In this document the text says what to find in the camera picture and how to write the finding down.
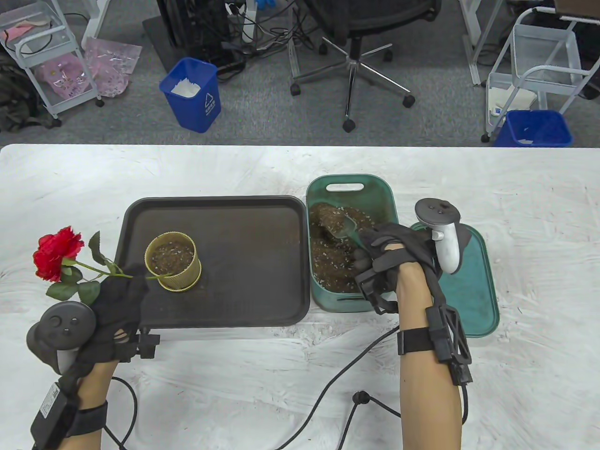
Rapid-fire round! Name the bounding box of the white wire cart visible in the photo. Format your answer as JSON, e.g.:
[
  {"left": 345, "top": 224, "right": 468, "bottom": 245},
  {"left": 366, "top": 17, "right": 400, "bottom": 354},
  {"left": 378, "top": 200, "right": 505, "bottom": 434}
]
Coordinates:
[
  {"left": 481, "top": 7, "right": 600, "bottom": 143},
  {"left": 0, "top": 0, "right": 105, "bottom": 119}
]

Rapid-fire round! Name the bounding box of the black floor mat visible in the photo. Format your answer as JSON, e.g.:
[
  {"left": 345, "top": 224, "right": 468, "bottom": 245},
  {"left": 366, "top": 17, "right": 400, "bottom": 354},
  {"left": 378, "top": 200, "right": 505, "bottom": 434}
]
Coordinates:
[{"left": 142, "top": 16, "right": 188, "bottom": 73}]

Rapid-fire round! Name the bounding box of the person's left forearm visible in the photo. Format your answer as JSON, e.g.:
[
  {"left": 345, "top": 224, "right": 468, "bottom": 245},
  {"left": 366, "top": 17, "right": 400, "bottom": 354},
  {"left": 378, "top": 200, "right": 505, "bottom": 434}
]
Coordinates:
[{"left": 47, "top": 361, "right": 118, "bottom": 450}]

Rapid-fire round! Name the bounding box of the pink paper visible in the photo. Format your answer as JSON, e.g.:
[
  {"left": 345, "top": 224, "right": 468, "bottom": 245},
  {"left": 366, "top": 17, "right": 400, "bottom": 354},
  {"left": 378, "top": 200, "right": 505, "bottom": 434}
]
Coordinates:
[{"left": 0, "top": 23, "right": 36, "bottom": 43}]

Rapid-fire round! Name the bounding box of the gold flower pot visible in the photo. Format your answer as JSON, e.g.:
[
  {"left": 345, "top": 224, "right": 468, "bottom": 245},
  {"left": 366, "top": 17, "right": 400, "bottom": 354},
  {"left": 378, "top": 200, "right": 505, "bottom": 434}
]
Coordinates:
[{"left": 144, "top": 231, "right": 202, "bottom": 293}]

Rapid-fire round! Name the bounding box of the black office chair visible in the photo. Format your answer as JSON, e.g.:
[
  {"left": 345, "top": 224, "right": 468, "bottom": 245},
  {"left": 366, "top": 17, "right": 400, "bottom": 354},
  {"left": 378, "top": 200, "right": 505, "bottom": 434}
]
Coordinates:
[{"left": 288, "top": 0, "right": 442, "bottom": 133}]

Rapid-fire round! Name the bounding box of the blue trash bin white symbol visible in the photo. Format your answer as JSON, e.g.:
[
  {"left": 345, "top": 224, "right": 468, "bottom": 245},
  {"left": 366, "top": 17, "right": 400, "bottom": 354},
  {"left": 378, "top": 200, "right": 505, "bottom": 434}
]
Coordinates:
[{"left": 159, "top": 57, "right": 222, "bottom": 134}]

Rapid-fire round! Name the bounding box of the brown potting mix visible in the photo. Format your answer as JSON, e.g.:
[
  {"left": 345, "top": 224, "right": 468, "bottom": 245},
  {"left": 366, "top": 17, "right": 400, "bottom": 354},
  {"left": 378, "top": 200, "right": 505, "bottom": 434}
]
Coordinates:
[{"left": 151, "top": 202, "right": 375, "bottom": 293}]

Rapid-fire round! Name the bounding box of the black lattice wrist mount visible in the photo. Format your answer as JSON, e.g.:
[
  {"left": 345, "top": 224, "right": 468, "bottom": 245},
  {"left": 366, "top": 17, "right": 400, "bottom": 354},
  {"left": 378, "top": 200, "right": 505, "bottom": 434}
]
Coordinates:
[{"left": 397, "top": 305, "right": 473, "bottom": 386}]

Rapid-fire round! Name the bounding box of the green plastic bin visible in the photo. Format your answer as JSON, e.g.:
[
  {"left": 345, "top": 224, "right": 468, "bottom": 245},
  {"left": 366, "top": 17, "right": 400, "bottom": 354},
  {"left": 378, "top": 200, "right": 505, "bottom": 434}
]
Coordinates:
[{"left": 306, "top": 174, "right": 399, "bottom": 314}]

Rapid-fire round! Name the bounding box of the green bin lid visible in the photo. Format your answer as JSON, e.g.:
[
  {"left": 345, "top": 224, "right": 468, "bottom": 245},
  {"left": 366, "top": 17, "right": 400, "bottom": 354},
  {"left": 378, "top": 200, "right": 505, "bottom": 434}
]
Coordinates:
[{"left": 410, "top": 222, "right": 500, "bottom": 338}]

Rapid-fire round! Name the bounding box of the grey handheld controller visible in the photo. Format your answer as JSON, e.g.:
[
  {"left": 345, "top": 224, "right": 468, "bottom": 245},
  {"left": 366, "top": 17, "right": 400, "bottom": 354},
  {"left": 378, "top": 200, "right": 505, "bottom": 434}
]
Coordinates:
[
  {"left": 27, "top": 301, "right": 98, "bottom": 375},
  {"left": 415, "top": 198, "right": 462, "bottom": 275}
]

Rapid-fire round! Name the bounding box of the white desk leg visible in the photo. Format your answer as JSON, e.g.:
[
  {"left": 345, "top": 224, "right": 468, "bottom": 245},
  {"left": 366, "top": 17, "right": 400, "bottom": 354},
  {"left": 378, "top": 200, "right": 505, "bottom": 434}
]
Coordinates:
[
  {"left": 82, "top": 0, "right": 113, "bottom": 47},
  {"left": 459, "top": 0, "right": 504, "bottom": 86}
]

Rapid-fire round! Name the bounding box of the pink plastic bag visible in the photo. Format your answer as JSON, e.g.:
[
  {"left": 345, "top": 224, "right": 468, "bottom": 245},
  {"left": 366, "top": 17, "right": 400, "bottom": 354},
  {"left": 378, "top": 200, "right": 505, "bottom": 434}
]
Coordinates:
[
  {"left": 37, "top": 52, "right": 90, "bottom": 99},
  {"left": 84, "top": 37, "right": 143, "bottom": 98}
]

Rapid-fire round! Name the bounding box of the brown cardboard box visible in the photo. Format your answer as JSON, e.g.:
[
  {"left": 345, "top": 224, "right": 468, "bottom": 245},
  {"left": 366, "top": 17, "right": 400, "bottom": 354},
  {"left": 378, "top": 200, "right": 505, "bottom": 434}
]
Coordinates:
[{"left": 555, "top": 0, "right": 600, "bottom": 22}]

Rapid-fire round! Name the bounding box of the person's right forearm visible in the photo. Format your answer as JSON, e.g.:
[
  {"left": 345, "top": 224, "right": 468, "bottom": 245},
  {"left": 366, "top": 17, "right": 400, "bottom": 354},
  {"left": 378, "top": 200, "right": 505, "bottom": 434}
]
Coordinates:
[{"left": 396, "top": 262, "right": 462, "bottom": 450}]

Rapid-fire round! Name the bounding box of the black cable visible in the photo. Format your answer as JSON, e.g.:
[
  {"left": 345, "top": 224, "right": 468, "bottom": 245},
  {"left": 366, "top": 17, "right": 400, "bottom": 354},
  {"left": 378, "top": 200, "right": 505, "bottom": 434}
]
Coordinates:
[
  {"left": 101, "top": 375, "right": 140, "bottom": 450},
  {"left": 281, "top": 326, "right": 469, "bottom": 450}
]

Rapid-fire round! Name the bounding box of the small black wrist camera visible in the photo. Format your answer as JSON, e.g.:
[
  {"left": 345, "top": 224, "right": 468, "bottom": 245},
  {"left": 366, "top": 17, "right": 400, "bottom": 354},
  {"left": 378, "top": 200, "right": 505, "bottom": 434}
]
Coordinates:
[
  {"left": 355, "top": 272, "right": 399, "bottom": 315},
  {"left": 136, "top": 330, "right": 161, "bottom": 360}
]

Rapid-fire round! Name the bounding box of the person's left hand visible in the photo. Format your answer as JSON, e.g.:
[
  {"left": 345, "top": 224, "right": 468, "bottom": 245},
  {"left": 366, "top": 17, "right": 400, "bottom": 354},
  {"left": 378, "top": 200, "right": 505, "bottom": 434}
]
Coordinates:
[{"left": 77, "top": 262, "right": 150, "bottom": 381}]

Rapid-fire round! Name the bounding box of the black backpack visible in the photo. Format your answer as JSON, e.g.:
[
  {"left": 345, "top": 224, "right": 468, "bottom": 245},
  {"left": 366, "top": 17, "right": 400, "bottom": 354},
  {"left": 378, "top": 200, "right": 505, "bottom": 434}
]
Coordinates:
[{"left": 0, "top": 51, "right": 62, "bottom": 133}]

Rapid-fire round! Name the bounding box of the dark brown tray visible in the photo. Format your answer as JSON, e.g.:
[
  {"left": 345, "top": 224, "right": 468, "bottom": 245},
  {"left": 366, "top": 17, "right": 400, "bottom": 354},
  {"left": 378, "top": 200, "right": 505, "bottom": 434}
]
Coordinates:
[{"left": 104, "top": 195, "right": 311, "bottom": 329}]

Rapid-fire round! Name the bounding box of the bundle of black cables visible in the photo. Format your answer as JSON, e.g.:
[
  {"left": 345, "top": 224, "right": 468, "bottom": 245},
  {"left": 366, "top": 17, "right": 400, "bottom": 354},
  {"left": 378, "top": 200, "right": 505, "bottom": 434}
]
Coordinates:
[{"left": 206, "top": 0, "right": 329, "bottom": 71}]

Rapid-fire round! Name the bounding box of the person's right hand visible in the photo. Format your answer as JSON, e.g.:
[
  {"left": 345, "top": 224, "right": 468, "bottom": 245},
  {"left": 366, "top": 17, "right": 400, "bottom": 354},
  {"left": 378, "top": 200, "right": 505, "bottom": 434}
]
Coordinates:
[{"left": 352, "top": 223, "right": 446, "bottom": 315}]

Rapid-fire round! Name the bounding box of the black computer tower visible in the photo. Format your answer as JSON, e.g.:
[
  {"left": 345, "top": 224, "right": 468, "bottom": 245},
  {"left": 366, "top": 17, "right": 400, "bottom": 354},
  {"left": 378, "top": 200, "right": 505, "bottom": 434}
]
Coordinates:
[{"left": 156, "top": 0, "right": 235, "bottom": 66}]

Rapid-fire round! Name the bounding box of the black box with white label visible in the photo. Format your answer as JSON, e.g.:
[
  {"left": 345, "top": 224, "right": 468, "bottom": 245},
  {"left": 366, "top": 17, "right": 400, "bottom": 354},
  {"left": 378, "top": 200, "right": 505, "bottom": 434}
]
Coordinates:
[{"left": 30, "top": 382, "right": 108, "bottom": 450}]

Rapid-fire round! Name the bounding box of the green plastic trowel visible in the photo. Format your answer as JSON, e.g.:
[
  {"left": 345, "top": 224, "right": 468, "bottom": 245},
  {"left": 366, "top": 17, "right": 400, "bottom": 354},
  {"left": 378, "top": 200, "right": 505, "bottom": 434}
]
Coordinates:
[{"left": 323, "top": 211, "right": 372, "bottom": 255}]

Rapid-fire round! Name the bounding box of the red artificial rose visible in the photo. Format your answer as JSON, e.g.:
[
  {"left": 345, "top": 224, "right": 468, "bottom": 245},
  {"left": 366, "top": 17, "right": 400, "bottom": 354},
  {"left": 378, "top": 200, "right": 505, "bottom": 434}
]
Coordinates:
[{"left": 33, "top": 226, "right": 167, "bottom": 305}]

